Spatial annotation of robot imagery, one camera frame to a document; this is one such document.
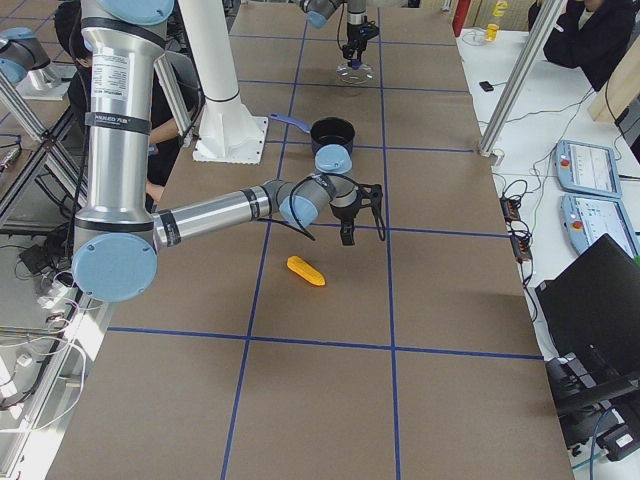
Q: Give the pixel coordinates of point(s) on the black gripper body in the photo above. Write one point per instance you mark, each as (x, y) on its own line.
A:
(353, 36)
(344, 214)

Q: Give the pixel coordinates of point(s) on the glass pot lid blue knob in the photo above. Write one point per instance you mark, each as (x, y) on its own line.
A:
(355, 73)

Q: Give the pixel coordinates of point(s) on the yellow toy corn cob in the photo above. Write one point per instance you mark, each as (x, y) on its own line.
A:
(305, 270)

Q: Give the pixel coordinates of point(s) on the dark blue pot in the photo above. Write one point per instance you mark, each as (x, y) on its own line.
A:
(332, 140)

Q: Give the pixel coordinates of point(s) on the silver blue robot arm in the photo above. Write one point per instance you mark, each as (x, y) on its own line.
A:
(116, 239)
(318, 12)

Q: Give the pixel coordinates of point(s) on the small black square device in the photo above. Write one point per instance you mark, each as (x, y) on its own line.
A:
(486, 86)

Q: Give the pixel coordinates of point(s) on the yellow cup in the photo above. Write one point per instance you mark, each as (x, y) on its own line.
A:
(491, 32)

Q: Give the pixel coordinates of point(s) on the black power strip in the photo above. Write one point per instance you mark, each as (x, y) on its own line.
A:
(519, 233)

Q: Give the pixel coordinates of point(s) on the upper blue teach pendant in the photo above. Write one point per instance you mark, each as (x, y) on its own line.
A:
(586, 168)

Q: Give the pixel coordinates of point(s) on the blue teach pendant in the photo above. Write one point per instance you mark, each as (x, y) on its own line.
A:
(587, 218)
(586, 168)

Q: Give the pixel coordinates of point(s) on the lower blue teach pendant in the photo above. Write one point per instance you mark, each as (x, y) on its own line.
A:
(587, 218)

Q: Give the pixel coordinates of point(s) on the black laptop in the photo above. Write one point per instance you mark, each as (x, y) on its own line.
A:
(595, 302)

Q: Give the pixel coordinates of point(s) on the black monitor stand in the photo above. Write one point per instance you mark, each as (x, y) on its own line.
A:
(593, 400)

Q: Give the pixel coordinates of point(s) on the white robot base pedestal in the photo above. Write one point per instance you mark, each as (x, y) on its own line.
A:
(227, 132)

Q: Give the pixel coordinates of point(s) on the aluminium frame post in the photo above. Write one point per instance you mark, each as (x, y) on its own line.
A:
(538, 35)

